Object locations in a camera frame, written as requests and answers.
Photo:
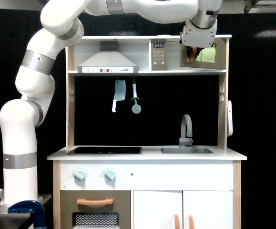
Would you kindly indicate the grey toy faucet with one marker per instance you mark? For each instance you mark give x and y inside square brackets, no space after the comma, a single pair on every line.
[186,135]

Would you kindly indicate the right white cabinet door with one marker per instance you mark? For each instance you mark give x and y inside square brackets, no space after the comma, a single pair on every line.
[208,209]

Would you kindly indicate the grey range hood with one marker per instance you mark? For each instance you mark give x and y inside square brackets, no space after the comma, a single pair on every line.
[107,61]

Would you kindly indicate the left white cabinet door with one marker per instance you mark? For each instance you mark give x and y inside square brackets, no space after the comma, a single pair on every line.
[157,209]

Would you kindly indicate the mint stove knob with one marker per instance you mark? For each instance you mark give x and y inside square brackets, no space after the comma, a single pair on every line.
[79,174]
[109,174]

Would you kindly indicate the blue clamp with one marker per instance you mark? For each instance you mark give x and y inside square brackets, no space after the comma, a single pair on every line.
[35,208]

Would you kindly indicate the toy pizza cutter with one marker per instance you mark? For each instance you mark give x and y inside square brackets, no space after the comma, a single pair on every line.
[136,109]

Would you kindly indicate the white side-mounted holder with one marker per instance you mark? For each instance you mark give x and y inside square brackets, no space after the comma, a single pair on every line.
[229,119]

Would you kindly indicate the right mint stove knob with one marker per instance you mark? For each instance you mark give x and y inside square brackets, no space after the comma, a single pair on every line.
[109,174]

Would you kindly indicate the toy cleaver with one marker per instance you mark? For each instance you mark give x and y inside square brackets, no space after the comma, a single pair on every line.
[119,94]

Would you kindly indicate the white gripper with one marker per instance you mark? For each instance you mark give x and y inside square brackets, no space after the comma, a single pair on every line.
[196,37]

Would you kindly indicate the left mint stove knob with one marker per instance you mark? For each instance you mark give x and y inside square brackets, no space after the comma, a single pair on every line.
[79,174]

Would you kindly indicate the white wooden toy kitchen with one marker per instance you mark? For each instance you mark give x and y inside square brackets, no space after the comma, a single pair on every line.
[165,97]

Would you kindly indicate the microwave door with orange handle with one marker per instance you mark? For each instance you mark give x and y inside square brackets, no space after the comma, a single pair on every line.
[208,58]

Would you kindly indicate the black toy stovetop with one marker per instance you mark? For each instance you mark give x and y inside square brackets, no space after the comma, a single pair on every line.
[106,150]

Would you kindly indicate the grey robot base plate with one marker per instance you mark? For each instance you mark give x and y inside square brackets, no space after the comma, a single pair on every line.
[27,214]

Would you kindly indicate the white cabinet door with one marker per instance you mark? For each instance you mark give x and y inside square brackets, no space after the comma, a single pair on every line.
[157,209]
[208,209]

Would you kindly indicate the grey toy sink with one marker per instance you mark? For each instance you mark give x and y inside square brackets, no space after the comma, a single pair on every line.
[188,150]

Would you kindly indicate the oven door with orange handle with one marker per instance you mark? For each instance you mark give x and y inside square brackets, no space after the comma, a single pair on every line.
[96,209]

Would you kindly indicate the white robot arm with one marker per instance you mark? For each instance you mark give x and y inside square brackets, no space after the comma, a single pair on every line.
[61,27]

